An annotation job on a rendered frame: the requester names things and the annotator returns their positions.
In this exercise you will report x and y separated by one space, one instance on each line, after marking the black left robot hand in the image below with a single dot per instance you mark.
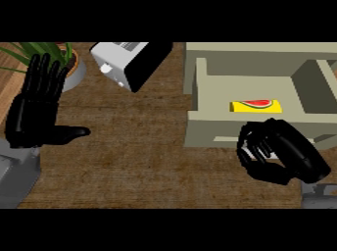
31 111

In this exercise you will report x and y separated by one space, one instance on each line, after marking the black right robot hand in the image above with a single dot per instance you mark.
291 147

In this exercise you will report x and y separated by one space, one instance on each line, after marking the white cup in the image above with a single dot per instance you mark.
247 153

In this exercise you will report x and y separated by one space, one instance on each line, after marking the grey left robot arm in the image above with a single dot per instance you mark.
6 173

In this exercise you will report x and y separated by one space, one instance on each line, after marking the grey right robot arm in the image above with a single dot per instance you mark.
326 196

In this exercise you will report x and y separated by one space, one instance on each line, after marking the beige drawer front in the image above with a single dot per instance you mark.
208 129

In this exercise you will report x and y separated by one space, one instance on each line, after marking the beige open drawer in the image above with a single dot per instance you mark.
245 90

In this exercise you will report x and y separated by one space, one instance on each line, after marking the yellow box with watermelon print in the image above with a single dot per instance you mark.
255 106

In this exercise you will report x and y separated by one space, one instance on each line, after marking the grey plant pot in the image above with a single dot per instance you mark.
75 73

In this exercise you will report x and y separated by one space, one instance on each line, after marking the green leafy plant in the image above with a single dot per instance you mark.
40 49

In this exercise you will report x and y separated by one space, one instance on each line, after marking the white and black toaster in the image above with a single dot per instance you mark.
127 63

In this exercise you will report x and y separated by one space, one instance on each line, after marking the beige cabinet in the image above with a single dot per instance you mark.
261 52

